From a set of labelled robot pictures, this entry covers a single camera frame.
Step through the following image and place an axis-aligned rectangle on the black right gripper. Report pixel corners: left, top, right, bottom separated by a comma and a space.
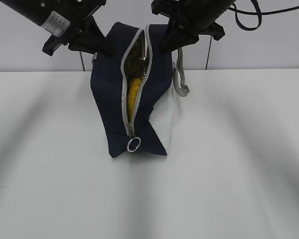
151, 0, 225, 52

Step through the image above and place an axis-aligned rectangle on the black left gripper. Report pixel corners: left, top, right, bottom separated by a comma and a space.
41, 0, 112, 56

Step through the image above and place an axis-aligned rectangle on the navy and white lunch bag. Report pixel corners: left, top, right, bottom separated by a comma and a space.
90, 22, 190, 158

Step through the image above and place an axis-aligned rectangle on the yellow banana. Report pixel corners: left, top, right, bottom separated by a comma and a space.
127, 78, 143, 122

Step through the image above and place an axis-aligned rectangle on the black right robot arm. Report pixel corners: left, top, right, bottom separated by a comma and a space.
151, 0, 234, 52

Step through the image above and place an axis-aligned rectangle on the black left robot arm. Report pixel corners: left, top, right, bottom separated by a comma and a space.
1, 0, 112, 56

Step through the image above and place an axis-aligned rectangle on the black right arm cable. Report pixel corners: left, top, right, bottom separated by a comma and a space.
228, 0, 299, 31

